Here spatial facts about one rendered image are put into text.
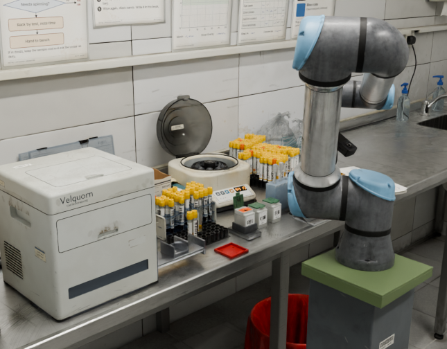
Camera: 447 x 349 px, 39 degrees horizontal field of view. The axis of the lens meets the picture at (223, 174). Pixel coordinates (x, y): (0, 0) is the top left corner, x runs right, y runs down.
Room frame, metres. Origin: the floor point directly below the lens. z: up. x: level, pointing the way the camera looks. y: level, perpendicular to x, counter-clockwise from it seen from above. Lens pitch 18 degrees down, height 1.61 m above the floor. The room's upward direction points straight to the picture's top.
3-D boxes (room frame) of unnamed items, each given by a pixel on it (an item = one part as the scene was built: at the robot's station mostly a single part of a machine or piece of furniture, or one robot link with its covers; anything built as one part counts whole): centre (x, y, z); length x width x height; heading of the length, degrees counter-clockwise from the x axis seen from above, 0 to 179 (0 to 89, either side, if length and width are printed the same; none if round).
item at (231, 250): (1.58, -0.02, 0.88); 0.07 x 0.07 x 0.01; 44
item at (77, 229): (1.41, 0.35, 1.03); 0.31 x 0.27 x 0.30; 134
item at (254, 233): (1.71, -0.06, 0.89); 0.09 x 0.05 x 0.04; 42
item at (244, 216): (1.71, -0.06, 0.92); 0.05 x 0.04 x 0.06; 42
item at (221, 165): (2.05, 0.05, 0.97); 0.15 x 0.15 x 0.07
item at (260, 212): (1.78, -0.10, 0.91); 0.05 x 0.04 x 0.07; 44
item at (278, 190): (1.91, -0.19, 0.92); 0.10 x 0.07 x 0.10; 137
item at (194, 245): (1.48, 0.14, 0.92); 0.21 x 0.07 x 0.05; 134
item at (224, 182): (2.04, 0.04, 0.94); 0.30 x 0.24 x 0.12; 35
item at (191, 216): (1.66, 0.07, 0.93); 0.17 x 0.09 x 0.11; 134
